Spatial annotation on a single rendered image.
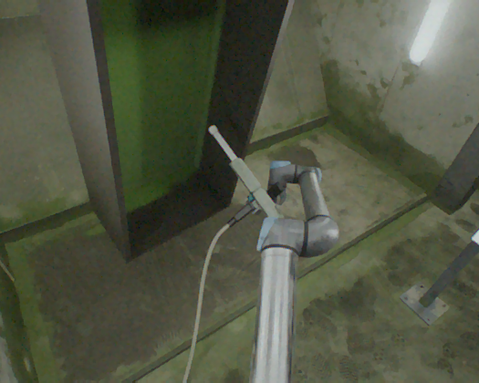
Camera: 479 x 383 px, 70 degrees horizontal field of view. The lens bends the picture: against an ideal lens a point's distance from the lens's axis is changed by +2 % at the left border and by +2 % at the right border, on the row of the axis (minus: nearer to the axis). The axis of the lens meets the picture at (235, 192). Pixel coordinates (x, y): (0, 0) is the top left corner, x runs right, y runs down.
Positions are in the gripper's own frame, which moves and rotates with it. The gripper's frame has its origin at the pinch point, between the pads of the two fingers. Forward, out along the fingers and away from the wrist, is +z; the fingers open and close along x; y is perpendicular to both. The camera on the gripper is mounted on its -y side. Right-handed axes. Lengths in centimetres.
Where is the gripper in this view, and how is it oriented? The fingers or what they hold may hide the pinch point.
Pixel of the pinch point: (255, 201)
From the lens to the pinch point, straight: 135.2
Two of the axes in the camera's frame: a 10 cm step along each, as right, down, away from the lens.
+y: -7.2, 5.9, 3.8
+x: -5.6, -8.1, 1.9
